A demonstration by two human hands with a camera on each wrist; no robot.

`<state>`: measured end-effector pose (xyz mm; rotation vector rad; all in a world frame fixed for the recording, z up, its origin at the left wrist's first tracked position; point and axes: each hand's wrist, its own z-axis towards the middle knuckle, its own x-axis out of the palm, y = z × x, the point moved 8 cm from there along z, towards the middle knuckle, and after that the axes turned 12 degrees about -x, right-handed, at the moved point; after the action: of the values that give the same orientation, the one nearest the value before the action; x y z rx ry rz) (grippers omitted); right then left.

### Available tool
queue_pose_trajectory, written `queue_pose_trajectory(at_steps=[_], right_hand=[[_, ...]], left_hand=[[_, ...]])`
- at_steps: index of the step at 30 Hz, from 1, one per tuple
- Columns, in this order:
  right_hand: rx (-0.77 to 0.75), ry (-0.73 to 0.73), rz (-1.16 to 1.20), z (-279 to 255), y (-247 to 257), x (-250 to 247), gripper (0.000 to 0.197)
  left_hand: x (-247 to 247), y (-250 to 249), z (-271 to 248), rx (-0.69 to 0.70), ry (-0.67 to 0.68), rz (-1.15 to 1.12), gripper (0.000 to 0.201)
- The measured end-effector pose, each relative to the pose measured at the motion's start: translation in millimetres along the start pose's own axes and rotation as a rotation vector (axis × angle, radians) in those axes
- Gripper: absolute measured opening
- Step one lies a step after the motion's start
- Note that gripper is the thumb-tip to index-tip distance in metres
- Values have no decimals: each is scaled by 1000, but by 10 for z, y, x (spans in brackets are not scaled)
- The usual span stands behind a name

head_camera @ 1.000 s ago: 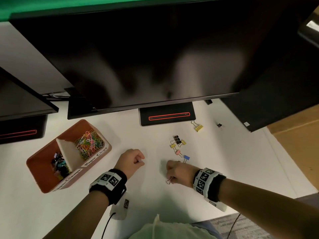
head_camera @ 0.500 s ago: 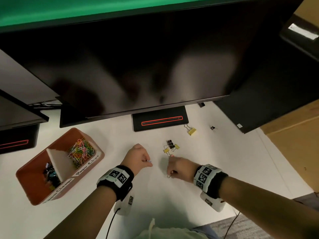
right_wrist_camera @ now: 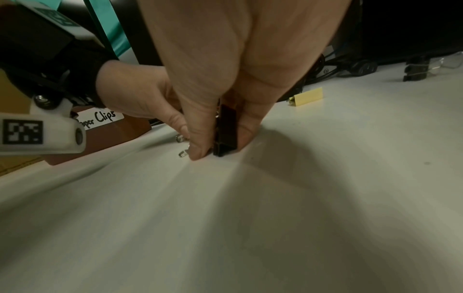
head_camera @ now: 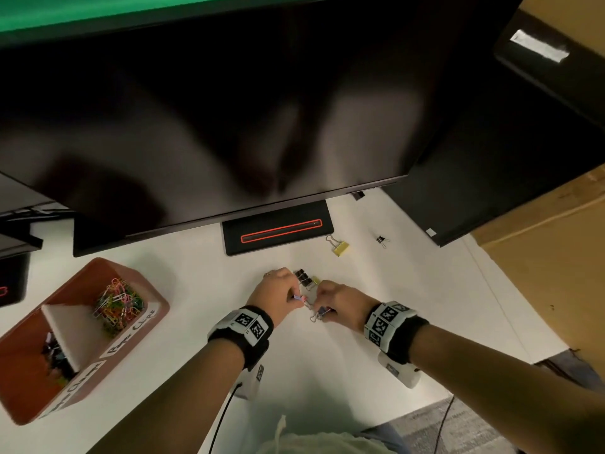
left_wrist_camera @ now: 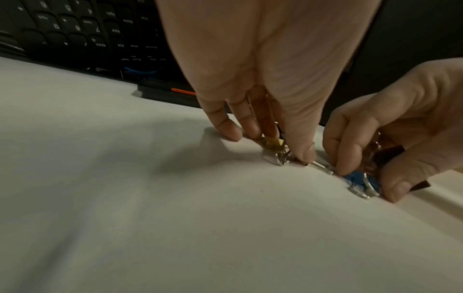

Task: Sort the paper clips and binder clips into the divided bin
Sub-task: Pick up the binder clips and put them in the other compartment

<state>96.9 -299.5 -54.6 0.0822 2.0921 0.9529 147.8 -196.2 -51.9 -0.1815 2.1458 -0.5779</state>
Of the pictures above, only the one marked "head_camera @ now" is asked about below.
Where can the person's left hand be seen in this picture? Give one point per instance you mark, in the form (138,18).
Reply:
(276,297)

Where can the person's right hand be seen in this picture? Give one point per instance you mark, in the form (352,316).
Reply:
(350,304)

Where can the single purple binder clip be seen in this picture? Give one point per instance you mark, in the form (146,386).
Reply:
(297,297)

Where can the single blue binder clip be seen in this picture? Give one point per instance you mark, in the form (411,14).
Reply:
(322,312)

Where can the pile of mixed coloured clips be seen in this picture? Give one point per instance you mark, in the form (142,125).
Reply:
(303,278)

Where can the large yellow binder clip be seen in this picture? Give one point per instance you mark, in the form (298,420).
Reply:
(340,249)

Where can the tiny black binder clip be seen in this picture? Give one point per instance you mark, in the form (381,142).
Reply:
(381,240)

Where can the sorted heap of paper clips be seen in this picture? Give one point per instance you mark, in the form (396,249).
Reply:
(118,304)

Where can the sorted heap of binder clips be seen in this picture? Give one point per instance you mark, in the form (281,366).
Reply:
(59,359)

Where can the orange divided sorting box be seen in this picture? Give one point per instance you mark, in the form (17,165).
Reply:
(23,387)

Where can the person's left forearm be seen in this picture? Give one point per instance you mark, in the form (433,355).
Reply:
(175,406)

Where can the person's right forearm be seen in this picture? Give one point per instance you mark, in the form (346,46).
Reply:
(510,397)

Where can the plain cardboard box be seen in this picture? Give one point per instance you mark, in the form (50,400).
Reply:
(553,288)

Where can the black laptop with orange stripe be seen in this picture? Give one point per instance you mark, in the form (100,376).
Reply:
(279,245)

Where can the black left wristband with markers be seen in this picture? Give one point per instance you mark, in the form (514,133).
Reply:
(241,340)

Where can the black wristband with markers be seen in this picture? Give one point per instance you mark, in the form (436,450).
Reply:
(241,340)
(402,335)

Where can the black right wristband with markers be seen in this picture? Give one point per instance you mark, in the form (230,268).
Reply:
(402,335)

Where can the green shirt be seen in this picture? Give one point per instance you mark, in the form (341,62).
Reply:
(321,442)

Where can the wide black computer monitor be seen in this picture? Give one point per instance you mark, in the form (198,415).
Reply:
(236,113)

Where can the black monitor stand red stripe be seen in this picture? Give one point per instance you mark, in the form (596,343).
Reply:
(12,278)

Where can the black case with white tape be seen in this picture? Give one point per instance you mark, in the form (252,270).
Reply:
(567,85)

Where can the green fabric backdrop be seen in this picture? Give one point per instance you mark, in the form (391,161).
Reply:
(118,11)

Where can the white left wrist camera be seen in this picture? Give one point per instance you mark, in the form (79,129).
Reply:
(250,385)

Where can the small black bracket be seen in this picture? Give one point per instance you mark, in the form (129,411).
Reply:
(358,196)

